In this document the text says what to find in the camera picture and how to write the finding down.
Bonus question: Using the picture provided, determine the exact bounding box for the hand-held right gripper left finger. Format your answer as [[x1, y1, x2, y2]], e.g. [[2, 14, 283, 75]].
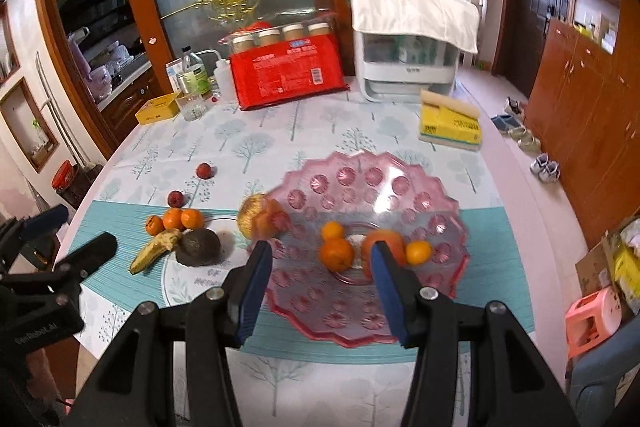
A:
[[65, 239, 274, 427]]

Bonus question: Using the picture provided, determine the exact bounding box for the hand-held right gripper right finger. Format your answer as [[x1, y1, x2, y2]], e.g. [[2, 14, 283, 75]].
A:
[[370, 242, 581, 427]]

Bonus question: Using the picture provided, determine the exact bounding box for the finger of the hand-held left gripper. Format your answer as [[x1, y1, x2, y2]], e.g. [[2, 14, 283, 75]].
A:
[[0, 204, 70, 253], [0, 232, 118, 303]]

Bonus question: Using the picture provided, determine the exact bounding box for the red apple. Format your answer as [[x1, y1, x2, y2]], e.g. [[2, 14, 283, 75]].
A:
[[361, 229, 405, 280]]

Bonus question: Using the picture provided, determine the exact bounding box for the ripe yellow banana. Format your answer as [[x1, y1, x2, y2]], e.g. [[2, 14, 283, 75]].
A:
[[129, 228, 183, 275]]

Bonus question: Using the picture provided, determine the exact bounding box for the dark green avocado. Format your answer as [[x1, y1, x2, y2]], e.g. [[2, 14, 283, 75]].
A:
[[175, 228, 222, 267]]

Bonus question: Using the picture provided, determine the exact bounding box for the small orange persimmon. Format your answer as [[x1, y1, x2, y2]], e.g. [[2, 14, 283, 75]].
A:
[[252, 199, 291, 238]]

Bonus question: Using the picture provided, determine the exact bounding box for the yellow brown speckled pear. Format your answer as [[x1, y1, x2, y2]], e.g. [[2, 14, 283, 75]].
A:
[[237, 193, 271, 239]]

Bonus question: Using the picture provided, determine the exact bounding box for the pink plastic fruit bowl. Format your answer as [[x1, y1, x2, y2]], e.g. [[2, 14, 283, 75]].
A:
[[252, 150, 471, 348]]

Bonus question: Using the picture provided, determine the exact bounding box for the red lidded floor jar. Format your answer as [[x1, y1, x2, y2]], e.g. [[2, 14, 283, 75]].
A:
[[52, 159, 93, 208]]

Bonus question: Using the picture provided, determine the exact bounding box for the round white placemat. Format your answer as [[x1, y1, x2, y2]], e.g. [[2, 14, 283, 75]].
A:
[[161, 217, 261, 308]]

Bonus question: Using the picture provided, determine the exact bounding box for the kitchen counter cabinet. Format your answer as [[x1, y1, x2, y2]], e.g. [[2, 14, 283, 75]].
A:
[[67, 27, 161, 128]]

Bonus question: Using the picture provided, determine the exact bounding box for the yellow cardboard box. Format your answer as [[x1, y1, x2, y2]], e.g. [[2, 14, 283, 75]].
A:
[[135, 93, 182, 126]]

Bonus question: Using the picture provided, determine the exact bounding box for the yellow sponge pack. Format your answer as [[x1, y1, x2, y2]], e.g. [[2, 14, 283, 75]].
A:
[[418, 89, 483, 152]]

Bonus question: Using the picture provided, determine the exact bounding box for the clear drinking glass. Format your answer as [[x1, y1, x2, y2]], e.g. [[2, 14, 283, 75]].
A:
[[176, 93, 208, 122]]

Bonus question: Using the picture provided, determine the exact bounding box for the pink plastic stool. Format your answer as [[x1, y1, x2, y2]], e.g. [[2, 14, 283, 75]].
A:
[[565, 287, 623, 360]]

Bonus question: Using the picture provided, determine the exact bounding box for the brown cardboard box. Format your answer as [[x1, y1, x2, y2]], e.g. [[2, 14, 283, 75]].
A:
[[575, 217, 640, 308]]

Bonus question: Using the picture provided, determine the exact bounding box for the clear bottle green label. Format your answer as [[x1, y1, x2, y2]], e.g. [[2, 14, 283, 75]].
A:
[[177, 47, 211, 100]]

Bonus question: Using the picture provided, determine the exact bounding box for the white squeeze bottle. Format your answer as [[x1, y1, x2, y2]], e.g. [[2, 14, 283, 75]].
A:
[[192, 49, 236, 102]]

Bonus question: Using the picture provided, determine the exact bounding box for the white countertop appliance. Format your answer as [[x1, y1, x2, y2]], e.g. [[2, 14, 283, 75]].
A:
[[351, 0, 461, 104]]

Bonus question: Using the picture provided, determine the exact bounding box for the red paper cup package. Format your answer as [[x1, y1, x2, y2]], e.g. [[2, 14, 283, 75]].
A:
[[229, 32, 348, 112]]

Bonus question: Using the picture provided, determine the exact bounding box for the blue grey chair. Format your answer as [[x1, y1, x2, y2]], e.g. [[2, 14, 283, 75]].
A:
[[567, 332, 640, 413]]

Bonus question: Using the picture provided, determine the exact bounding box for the white towel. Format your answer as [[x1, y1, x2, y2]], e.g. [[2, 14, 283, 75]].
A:
[[350, 0, 480, 55]]

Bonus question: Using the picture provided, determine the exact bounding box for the brown wooden cabinet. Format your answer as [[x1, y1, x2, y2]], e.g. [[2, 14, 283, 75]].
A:
[[525, 0, 640, 248]]

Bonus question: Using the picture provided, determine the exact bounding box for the dark entrance door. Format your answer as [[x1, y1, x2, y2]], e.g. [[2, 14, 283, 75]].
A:
[[502, 0, 558, 92]]

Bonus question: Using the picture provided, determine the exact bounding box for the large wooden wall niche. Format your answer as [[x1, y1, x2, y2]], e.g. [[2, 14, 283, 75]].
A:
[[0, 77, 60, 172]]

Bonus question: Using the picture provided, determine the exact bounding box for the small wooden wall niche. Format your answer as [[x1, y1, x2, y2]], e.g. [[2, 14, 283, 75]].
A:
[[0, 2, 21, 85]]

